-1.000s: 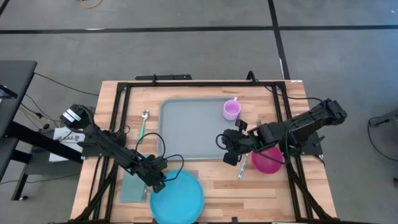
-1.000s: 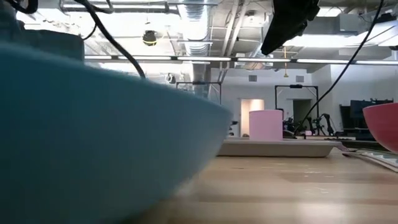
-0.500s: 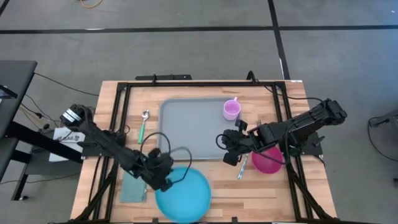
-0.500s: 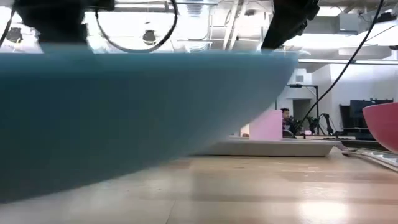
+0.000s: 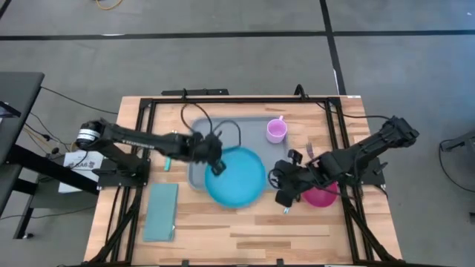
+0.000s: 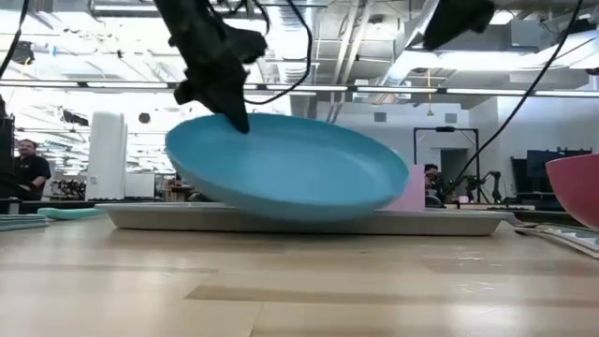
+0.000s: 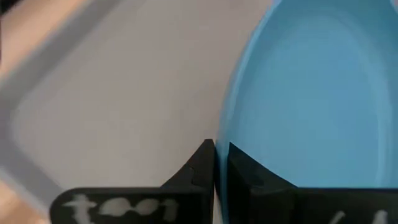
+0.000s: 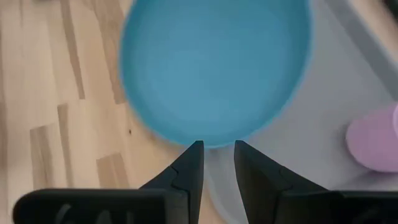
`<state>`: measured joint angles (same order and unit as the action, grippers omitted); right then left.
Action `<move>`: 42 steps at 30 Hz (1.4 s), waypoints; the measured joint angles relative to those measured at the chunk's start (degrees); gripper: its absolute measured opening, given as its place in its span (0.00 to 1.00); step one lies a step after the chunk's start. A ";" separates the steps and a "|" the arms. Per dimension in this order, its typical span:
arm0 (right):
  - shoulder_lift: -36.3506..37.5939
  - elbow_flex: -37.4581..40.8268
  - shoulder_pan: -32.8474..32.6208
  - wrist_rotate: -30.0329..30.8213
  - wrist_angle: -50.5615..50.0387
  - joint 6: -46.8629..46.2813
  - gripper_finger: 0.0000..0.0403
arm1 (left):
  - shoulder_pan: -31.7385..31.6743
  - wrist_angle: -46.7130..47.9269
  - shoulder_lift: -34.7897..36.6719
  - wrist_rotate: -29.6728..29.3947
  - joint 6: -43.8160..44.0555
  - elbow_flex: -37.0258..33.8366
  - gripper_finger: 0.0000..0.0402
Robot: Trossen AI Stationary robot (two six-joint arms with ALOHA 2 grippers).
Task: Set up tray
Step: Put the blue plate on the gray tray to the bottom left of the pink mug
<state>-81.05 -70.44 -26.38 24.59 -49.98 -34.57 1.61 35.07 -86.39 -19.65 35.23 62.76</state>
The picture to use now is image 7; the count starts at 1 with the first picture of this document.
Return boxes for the blue round plastic plate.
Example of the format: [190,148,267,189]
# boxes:
[214,0,398,224]

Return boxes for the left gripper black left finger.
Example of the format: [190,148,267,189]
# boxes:
[49,139,215,224]

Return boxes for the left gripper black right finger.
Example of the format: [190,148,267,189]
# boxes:
[228,142,398,224]

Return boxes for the grey rectangular plastic tray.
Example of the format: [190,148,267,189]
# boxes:
[0,0,274,215]

